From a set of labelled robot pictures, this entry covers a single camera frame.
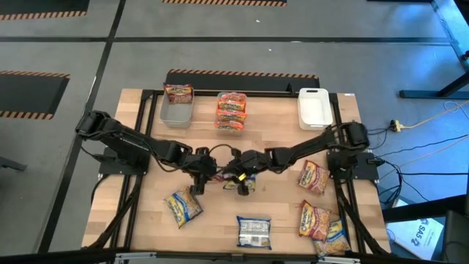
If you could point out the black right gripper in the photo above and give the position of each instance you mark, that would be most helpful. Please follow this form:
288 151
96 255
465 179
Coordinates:
253 163

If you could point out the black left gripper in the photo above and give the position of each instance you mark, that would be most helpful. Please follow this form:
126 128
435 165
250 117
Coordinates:
201 165

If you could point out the blue Maruchan ramen packet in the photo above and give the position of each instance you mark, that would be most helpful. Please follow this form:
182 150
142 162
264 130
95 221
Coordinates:
252 183
254 232
183 207
337 238

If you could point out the white plastic bin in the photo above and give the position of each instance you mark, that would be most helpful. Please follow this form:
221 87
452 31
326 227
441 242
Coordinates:
315 110

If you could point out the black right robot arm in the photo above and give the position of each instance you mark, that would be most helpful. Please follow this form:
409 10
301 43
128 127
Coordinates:
311 143

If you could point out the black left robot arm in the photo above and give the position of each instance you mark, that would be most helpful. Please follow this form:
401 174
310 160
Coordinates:
146 143

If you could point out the light grey plastic bin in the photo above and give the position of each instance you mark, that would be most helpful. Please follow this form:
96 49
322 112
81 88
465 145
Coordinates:
177 115

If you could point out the red noodle packet held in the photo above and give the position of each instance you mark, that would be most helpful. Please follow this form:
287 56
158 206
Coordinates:
218 94

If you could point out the black hazard-striped floor mat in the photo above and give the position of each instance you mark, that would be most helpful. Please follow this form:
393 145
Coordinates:
29 95
238 82
220 3
36 5

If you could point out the yellow power strip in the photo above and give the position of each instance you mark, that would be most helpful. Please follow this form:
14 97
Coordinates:
395 125

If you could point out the black rig crossbeam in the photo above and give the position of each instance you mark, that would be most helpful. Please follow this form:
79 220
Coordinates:
55 256

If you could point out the black floor beam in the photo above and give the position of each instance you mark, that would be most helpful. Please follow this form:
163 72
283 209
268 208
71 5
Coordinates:
421 209

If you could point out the white printed cardboard box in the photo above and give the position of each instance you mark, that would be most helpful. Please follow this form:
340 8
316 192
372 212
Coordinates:
414 238

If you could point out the grey furniture foot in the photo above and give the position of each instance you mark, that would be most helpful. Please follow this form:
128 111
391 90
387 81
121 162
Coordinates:
11 164

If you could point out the black chair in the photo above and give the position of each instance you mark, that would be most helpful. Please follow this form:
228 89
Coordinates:
456 238

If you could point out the black aluminium rig frame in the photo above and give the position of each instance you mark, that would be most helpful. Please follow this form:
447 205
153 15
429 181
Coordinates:
256 94

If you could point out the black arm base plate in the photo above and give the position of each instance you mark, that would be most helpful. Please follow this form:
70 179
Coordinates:
107 166
369 170

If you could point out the silver aluminium bracket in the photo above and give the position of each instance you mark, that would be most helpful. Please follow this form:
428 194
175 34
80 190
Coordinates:
339 260
135 256

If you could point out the black desk frame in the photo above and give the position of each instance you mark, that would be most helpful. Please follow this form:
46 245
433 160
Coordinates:
432 94

